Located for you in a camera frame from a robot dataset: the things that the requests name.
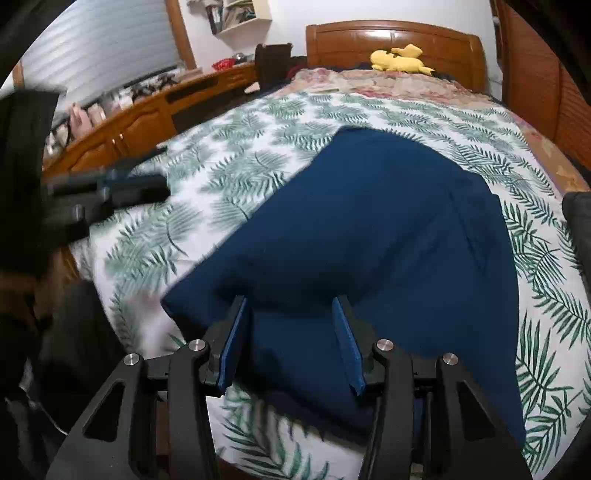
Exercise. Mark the wooden window frame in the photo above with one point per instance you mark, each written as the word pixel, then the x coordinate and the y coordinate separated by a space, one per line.
pixel 180 32

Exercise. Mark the wooden louvred wardrobe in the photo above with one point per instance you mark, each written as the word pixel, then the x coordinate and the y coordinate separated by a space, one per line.
pixel 535 69

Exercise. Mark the dark wooden chair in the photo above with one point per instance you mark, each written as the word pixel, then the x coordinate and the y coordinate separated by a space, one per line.
pixel 272 60

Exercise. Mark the yellow plush toy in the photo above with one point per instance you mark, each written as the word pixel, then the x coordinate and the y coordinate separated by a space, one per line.
pixel 397 60

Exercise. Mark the wooden bed headboard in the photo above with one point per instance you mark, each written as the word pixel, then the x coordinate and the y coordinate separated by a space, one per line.
pixel 346 41

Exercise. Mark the leaf print bed sheet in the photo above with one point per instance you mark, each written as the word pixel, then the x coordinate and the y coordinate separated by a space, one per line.
pixel 258 152

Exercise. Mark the red basket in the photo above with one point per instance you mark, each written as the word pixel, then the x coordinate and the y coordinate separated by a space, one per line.
pixel 224 63

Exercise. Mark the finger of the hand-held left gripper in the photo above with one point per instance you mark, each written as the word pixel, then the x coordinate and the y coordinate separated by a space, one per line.
pixel 138 189
pixel 138 158

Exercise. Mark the wooden desk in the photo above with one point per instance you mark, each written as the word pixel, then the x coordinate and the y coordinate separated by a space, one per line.
pixel 138 120

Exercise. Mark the black garment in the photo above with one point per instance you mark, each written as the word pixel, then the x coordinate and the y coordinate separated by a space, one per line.
pixel 83 346

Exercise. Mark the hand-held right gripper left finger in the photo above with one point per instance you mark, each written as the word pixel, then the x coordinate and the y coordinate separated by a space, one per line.
pixel 235 341

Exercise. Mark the dark grey cloth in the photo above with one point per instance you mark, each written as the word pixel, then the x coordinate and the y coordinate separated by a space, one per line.
pixel 579 221

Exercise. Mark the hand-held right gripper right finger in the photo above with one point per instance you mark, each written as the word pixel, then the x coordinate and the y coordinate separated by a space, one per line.
pixel 348 346

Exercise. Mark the navy blue suit jacket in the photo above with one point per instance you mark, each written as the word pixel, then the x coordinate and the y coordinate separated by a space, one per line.
pixel 369 221

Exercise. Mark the pink container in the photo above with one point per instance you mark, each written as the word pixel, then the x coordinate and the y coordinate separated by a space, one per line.
pixel 78 120
pixel 96 113

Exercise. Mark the floral blanket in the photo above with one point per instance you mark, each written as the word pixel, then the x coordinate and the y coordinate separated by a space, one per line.
pixel 369 83

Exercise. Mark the white wall shelf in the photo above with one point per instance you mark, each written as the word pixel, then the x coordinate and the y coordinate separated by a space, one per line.
pixel 261 14

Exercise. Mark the yellow patterned blanket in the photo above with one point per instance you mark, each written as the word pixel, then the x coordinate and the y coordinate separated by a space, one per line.
pixel 563 161

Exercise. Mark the grey window blind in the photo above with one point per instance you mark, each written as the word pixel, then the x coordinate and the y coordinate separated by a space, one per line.
pixel 101 46

